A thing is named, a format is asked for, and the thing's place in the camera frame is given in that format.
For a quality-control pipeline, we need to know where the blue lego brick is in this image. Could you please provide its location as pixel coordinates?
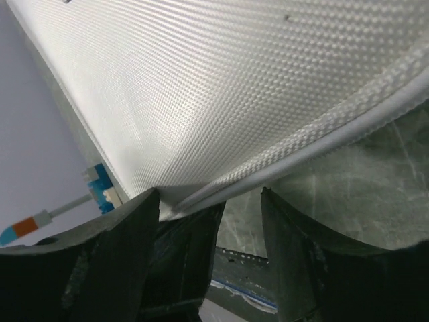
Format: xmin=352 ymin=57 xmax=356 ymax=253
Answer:
xmin=82 ymin=163 xmax=123 ymax=215

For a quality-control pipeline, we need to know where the blue brown toy block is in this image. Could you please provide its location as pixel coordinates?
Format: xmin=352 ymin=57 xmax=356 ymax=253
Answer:
xmin=1 ymin=194 xmax=93 ymax=247

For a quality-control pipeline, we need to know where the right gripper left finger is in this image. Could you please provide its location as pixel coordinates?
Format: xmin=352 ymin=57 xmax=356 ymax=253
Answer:
xmin=1 ymin=189 xmax=160 ymax=321

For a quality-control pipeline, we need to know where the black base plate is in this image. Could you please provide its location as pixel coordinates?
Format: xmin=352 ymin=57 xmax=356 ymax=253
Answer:
xmin=207 ymin=247 xmax=278 ymax=321

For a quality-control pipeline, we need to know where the grey medicine kit case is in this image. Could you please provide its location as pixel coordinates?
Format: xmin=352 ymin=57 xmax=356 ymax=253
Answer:
xmin=9 ymin=1 xmax=428 ymax=217

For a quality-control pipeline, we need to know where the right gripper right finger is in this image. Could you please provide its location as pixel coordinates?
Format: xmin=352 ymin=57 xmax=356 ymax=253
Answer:
xmin=261 ymin=188 xmax=428 ymax=321

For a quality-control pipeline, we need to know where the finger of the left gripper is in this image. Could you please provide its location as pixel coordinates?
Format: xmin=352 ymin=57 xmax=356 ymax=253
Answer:
xmin=140 ymin=203 xmax=225 ymax=321

